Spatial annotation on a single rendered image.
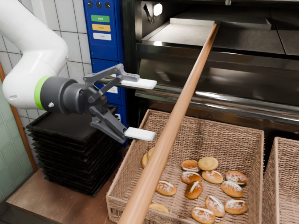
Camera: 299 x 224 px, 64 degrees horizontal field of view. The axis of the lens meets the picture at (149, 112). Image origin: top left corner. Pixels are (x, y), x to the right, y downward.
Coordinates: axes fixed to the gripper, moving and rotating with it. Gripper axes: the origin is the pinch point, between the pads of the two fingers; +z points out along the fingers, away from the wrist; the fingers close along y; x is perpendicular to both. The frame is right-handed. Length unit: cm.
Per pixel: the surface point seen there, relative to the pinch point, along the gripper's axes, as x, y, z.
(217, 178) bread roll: -41, 57, 19
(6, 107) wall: -51, 51, -116
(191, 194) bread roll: -28, 57, 10
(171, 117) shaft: 1.6, -0.8, 5.6
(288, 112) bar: -17.1, 3.7, 31.2
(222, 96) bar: -18.0, 2.4, 14.7
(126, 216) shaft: 26.0, -0.7, 6.1
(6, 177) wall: -33, 97, -116
